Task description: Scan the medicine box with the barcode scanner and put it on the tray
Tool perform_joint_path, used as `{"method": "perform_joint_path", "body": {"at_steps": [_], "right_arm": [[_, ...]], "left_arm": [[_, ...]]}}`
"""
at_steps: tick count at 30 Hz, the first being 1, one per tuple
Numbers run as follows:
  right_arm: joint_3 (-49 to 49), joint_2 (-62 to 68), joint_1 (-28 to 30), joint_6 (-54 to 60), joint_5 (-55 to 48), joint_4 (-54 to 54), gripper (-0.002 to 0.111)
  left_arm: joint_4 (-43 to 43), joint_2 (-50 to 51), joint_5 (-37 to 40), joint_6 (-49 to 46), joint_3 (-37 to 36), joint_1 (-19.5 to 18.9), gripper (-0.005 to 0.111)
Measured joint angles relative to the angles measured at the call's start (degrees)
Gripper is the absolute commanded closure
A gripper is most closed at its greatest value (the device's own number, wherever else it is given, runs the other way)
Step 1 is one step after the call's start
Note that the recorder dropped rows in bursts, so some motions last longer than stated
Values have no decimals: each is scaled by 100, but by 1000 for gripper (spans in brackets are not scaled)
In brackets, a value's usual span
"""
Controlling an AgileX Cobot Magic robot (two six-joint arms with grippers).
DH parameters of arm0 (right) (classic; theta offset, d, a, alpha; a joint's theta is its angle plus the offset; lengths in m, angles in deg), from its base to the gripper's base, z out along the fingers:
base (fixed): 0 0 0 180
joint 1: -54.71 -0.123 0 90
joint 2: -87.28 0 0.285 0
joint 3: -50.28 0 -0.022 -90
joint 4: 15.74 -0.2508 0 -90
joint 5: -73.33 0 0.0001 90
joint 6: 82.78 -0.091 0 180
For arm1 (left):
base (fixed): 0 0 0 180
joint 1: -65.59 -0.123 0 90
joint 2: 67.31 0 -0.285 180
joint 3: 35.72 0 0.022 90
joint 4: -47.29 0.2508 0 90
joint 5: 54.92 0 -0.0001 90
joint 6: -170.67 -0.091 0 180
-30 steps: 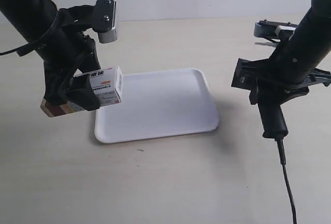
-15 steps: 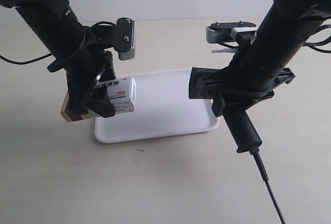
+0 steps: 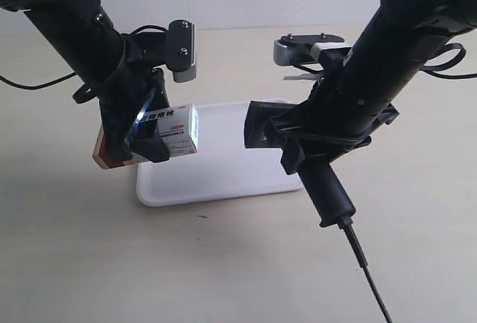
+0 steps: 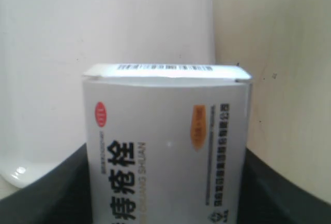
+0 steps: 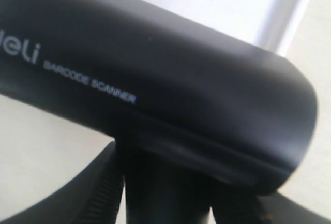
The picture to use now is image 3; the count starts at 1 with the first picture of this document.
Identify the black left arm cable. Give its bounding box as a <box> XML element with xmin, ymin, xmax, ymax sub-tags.
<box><xmin>0</xmin><ymin>24</ymin><xmax>172</xmax><ymax>105</ymax></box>

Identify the black scanner cable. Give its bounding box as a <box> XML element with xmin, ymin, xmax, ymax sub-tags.
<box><xmin>339</xmin><ymin>220</ymin><xmax>394</xmax><ymax>323</ymax></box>

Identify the black handheld barcode scanner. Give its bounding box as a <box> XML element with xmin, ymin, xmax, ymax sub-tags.
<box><xmin>244</xmin><ymin>101</ymin><xmax>356</xmax><ymax>229</ymax></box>

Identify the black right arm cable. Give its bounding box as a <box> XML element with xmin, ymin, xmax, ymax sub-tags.
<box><xmin>420</xmin><ymin>42</ymin><xmax>477</xmax><ymax>80</ymax></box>

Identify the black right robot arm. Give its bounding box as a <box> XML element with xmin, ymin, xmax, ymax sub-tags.
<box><xmin>266</xmin><ymin>0</ymin><xmax>476</xmax><ymax>174</ymax></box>

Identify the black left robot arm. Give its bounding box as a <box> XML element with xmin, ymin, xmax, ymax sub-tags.
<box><xmin>1</xmin><ymin>0</ymin><xmax>170</xmax><ymax>163</ymax></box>

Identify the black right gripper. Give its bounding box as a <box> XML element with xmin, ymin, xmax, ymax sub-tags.
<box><xmin>268</xmin><ymin>45</ymin><xmax>399</xmax><ymax>175</ymax></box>

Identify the white red medicine box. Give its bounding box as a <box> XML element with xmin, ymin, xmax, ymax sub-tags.
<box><xmin>92</xmin><ymin>104</ymin><xmax>199</xmax><ymax>169</ymax></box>

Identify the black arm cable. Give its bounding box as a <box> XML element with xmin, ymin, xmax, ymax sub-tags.
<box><xmin>420</xmin><ymin>42</ymin><xmax>477</xmax><ymax>80</ymax></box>
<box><xmin>0</xmin><ymin>24</ymin><xmax>172</xmax><ymax>105</ymax></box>

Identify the white plastic tray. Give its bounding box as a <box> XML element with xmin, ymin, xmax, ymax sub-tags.
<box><xmin>136</xmin><ymin>101</ymin><xmax>303</xmax><ymax>207</ymax></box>

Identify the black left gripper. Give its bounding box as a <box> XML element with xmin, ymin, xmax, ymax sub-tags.
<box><xmin>98</xmin><ymin>67</ymin><xmax>170</xmax><ymax>163</ymax></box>

